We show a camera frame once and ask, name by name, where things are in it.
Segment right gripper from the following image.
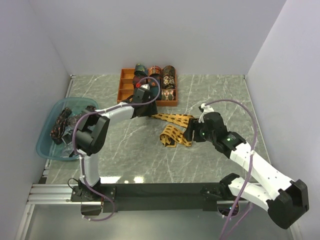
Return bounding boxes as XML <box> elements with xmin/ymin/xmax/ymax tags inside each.
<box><xmin>182</xmin><ymin>118</ymin><xmax>216</xmax><ymax>143</ymax></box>

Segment yellow beetle print tie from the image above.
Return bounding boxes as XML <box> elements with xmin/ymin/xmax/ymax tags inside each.
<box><xmin>151</xmin><ymin>113</ymin><xmax>195</xmax><ymax>148</ymax></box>

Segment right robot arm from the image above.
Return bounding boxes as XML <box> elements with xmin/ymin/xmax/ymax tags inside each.
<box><xmin>183</xmin><ymin>112</ymin><xmax>309</xmax><ymax>229</ymax></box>

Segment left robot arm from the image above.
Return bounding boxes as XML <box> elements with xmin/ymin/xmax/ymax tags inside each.
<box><xmin>72</xmin><ymin>85</ymin><xmax>161</xmax><ymax>202</ymax></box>

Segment teal plain rolled tie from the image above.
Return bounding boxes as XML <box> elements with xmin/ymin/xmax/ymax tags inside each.
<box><xmin>150</xmin><ymin>86</ymin><xmax>162</xmax><ymax>101</ymax></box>

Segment red green paisley rolled tie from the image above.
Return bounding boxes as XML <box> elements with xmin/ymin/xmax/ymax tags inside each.
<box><xmin>161</xmin><ymin>89</ymin><xmax>176</xmax><ymax>101</ymax></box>

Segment orange wooden compartment tray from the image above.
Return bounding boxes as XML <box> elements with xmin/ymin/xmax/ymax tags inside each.
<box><xmin>116</xmin><ymin>68</ymin><xmax>179</xmax><ymax>108</ymax></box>

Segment maroon rolled tie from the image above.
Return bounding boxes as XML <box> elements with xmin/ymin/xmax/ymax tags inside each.
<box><xmin>132</xmin><ymin>75</ymin><xmax>146</xmax><ymax>88</ymax></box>

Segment brown floral rolled tie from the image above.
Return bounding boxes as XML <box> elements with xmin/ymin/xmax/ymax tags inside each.
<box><xmin>162</xmin><ymin>75</ymin><xmax>176</xmax><ymax>89</ymax></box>

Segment dark green rolled tie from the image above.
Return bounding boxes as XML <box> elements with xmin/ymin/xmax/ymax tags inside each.
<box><xmin>134</xmin><ymin>63</ymin><xmax>149</xmax><ymax>77</ymax></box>

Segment red patterned rolled tie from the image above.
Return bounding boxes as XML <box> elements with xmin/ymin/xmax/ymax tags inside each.
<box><xmin>148</xmin><ymin>65</ymin><xmax>162</xmax><ymax>77</ymax></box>

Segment brown patterned rolled tie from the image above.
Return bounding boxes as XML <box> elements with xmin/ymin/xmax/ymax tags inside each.
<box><xmin>162</xmin><ymin>65</ymin><xmax>176</xmax><ymax>78</ymax></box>

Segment dark floral tie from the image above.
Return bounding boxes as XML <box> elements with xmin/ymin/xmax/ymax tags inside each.
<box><xmin>66</xmin><ymin>105</ymin><xmax>96</xmax><ymax>129</ymax></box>

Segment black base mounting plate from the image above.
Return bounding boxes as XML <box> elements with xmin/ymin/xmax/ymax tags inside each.
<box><xmin>70</xmin><ymin>182</ymin><xmax>235</xmax><ymax>216</ymax></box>

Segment grey blue patterned tie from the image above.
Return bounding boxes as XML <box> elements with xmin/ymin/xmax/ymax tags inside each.
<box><xmin>56</xmin><ymin>130</ymin><xmax>75</xmax><ymax>158</ymax></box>

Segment black red dotted tie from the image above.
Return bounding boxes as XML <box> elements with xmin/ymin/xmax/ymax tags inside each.
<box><xmin>50</xmin><ymin>107</ymin><xmax>72</xmax><ymax>145</ymax></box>

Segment teal plastic basin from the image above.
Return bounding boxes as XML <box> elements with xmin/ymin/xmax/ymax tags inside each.
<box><xmin>36</xmin><ymin>97</ymin><xmax>98</xmax><ymax>162</ymax></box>

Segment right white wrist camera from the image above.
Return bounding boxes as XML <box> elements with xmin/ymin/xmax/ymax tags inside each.
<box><xmin>198</xmin><ymin>103</ymin><xmax>214</xmax><ymax>123</ymax></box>

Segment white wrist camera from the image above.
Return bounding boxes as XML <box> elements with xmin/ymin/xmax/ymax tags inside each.
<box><xmin>198</xmin><ymin>103</ymin><xmax>214</xmax><ymax>123</ymax></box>
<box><xmin>134</xmin><ymin>83</ymin><xmax>150</xmax><ymax>92</ymax></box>

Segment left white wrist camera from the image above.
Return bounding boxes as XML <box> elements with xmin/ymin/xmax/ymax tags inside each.
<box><xmin>134</xmin><ymin>83</ymin><xmax>150</xmax><ymax>92</ymax></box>

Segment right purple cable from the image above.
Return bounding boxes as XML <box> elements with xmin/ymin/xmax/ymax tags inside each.
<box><xmin>204</xmin><ymin>99</ymin><xmax>258</xmax><ymax>240</ymax></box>

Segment purple cable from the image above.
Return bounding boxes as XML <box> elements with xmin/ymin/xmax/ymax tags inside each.
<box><xmin>72</xmin><ymin>76</ymin><xmax>118</xmax><ymax>222</ymax></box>
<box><xmin>204</xmin><ymin>99</ymin><xmax>258</xmax><ymax>240</ymax></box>

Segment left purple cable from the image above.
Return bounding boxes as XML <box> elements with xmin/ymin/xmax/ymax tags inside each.
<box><xmin>72</xmin><ymin>76</ymin><xmax>118</xmax><ymax>222</ymax></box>

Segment aluminium rail frame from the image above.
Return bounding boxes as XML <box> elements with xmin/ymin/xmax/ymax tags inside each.
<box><xmin>13</xmin><ymin>74</ymin><xmax>101</xmax><ymax>240</ymax></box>

